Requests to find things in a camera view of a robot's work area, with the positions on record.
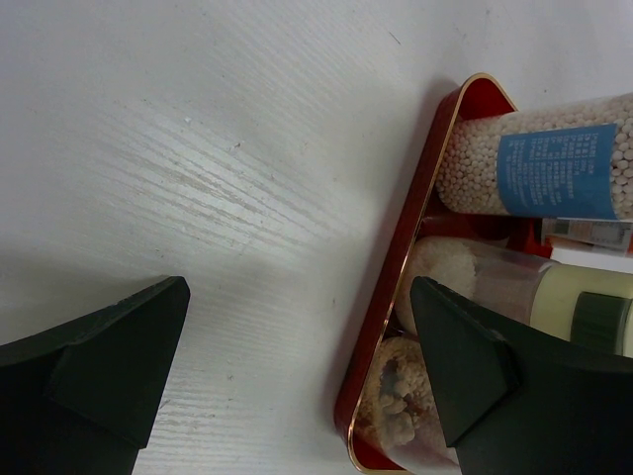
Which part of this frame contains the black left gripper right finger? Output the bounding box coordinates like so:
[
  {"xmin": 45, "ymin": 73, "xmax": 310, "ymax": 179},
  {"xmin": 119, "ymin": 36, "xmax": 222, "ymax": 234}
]
[{"xmin": 410, "ymin": 277, "xmax": 632, "ymax": 474}]

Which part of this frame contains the blue label white bead bottle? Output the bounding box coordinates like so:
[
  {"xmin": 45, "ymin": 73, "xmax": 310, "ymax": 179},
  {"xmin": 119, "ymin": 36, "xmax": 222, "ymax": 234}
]
[{"xmin": 435, "ymin": 94, "xmax": 632, "ymax": 221}]

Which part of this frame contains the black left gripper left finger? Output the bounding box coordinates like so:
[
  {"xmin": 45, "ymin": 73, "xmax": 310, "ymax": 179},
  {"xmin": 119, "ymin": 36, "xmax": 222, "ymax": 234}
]
[{"xmin": 1, "ymin": 276, "xmax": 190, "ymax": 474}]

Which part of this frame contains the silver cap blue label bottle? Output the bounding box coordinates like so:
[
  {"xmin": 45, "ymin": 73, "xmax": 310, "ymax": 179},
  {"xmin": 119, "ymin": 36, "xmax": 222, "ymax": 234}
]
[{"xmin": 537, "ymin": 219, "xmax": 632, "ymax": 274}]

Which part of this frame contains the yellow cap spice bottle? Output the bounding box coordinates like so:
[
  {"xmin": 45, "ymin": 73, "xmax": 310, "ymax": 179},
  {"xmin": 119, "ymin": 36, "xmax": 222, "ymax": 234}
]
[{"xmin": 395, "ymin": 237, "xmax": 632, "ymax": 357}]

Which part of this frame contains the pink cap spice bottle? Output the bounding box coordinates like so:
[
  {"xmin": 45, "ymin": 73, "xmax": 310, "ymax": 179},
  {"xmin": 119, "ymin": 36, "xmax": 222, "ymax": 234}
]
[{"xmin": 354, "ymin": 336, "xmax": 461, "ymax": 474}]

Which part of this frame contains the red rectangular tray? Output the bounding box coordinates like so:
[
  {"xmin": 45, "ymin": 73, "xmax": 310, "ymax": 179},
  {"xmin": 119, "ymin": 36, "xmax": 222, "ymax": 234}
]
[{"xmin": 334, "ymin": 73, "xmax": 565, "ymax": 474}]

